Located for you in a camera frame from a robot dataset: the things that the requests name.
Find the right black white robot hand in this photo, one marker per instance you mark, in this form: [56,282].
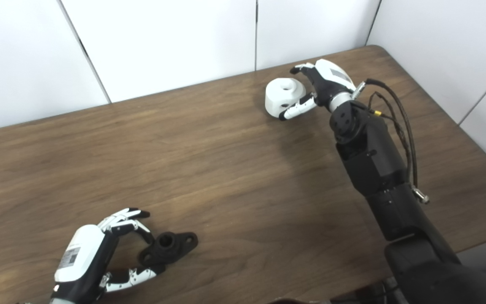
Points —
[327,82]

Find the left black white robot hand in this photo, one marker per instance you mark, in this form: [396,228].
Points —
[78,253]

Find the round white plastic piece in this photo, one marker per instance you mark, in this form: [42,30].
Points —
[279,99]

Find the black plastic holder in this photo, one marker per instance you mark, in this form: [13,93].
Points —
[177,247]

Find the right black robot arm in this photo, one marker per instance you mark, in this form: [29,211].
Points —
[378,164]

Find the dark robot torso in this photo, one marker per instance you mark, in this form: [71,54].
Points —
[365,295]

